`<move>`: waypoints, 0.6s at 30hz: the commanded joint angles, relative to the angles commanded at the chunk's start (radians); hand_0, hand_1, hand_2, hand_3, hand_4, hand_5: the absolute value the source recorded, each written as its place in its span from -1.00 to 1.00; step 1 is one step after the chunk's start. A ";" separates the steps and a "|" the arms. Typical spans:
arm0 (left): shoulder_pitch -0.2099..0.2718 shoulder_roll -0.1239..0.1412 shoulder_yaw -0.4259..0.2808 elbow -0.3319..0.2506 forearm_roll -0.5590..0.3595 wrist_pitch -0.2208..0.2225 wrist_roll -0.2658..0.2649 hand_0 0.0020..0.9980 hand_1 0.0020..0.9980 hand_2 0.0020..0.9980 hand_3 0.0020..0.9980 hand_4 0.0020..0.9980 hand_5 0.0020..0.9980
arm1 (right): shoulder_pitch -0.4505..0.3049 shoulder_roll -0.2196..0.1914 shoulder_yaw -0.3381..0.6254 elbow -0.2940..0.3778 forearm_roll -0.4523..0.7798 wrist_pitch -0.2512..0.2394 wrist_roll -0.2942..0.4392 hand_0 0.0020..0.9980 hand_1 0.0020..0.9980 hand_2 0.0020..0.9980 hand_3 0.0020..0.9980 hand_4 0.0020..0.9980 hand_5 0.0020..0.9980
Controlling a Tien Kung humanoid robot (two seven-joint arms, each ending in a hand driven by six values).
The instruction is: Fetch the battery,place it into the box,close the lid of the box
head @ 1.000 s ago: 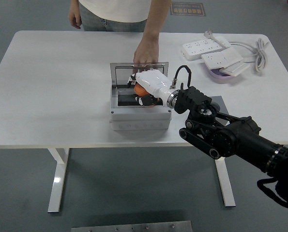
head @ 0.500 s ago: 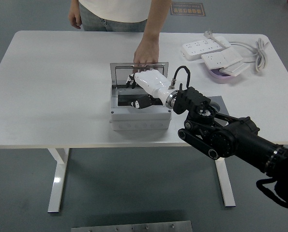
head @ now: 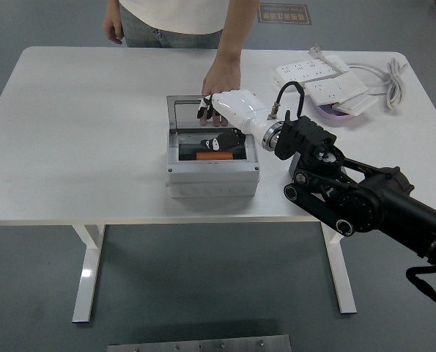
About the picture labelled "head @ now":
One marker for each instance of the grey metal plate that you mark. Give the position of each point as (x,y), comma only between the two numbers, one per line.
(199,345)

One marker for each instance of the person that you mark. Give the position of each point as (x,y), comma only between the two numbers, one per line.
(173,18)

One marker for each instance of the white wall switch panel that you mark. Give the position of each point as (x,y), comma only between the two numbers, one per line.
(353,83)
(357,104)

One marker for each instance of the white power strip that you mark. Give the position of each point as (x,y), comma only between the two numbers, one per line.
(300,73)

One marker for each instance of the person's left forearm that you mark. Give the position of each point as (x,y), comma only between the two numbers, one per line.
(239,29)

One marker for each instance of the transparent hinged box lid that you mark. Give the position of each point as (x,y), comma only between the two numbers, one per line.
(184,113)

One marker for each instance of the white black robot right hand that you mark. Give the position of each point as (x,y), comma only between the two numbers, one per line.
(239,106)

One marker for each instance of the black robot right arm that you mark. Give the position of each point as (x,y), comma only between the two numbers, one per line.
(364,209)

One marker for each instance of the purple plastic bowl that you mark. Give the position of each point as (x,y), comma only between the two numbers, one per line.
(327,111)

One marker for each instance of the person's left hand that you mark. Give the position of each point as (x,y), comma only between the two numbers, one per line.
(221,78)

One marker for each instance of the dark floor sign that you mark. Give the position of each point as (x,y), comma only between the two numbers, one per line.
(283,12)

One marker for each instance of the white table leg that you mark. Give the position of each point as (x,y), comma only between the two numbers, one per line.
(344,278)
(87,271)

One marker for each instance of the grey plastic junction box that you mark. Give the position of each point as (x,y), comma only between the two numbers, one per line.
(212,177)

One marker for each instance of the orange cylindrical battery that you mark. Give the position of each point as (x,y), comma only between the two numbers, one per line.
(214,156)

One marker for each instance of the white wall socket panel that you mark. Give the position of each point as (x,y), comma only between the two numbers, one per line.
(324,91)

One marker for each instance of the person's right hand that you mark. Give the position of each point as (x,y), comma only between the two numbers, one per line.
(113,27)

